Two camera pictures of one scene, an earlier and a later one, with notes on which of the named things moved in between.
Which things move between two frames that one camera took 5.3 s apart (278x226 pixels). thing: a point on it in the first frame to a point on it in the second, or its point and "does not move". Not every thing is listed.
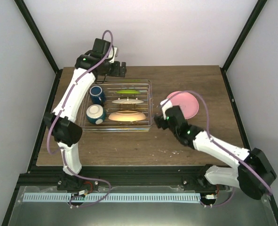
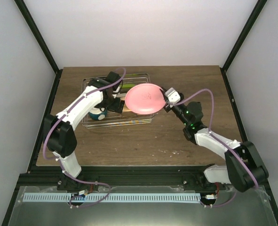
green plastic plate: [128, 92] to [127, 85]
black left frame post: [26, 13] does not move
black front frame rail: [54, 177] does not move
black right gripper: [160, 122] to [166, 108]
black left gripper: [114, 72] to [115, 108]
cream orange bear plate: [127, 116] to [126, 109]
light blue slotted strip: [95, 197] does not move
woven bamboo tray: [128, 101] to [121, 95]
